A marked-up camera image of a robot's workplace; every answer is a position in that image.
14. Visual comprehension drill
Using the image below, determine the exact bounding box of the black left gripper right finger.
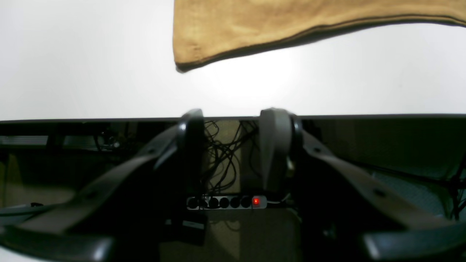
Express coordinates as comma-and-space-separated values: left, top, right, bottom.
259, 108, 466, 262

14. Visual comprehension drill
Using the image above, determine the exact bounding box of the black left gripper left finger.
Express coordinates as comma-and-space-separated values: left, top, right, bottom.
1, 109, 205, 262

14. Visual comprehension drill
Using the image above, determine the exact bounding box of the brown T-shirt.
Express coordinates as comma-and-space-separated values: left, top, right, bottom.
173, 0, 465, 70

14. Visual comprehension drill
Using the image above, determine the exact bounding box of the black power strip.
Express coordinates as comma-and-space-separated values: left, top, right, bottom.
185, 195, 268, 211

